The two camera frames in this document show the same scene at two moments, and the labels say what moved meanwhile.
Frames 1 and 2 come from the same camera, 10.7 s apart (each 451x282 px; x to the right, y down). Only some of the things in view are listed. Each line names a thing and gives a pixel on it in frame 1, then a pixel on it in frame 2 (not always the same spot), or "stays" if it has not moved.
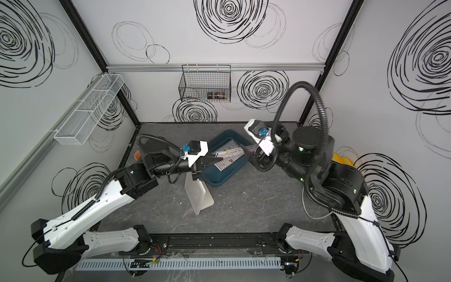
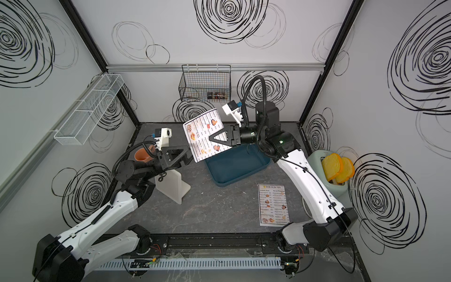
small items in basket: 216,96 stays
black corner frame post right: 330,61 stays
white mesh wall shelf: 77,128 stays
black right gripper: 259,155 -> 231,130
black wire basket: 205,83 stays
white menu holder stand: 198,193 -> 170,183
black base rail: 212,243 stays
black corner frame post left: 83,30 stays
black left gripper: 197,171 -> 163,158
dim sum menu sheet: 226,162 -> 198,131
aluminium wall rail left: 17,176 stays
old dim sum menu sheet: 230,153 -> 273,205
